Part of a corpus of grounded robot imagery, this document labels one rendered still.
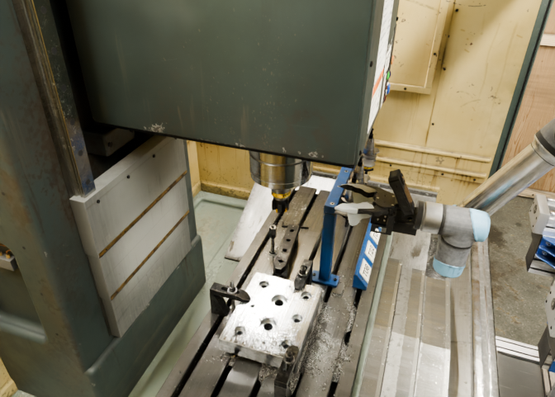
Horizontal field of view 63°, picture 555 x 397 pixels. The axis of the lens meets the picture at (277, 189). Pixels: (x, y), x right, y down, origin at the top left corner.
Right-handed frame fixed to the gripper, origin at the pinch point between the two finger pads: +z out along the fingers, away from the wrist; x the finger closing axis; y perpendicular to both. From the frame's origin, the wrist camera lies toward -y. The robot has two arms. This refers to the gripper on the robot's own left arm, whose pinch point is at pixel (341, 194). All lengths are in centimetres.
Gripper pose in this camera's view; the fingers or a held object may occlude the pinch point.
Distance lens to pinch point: 114.6
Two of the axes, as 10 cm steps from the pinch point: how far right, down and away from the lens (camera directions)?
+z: -9.7, -1.7, 1.9
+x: 2.5, -5.2, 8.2
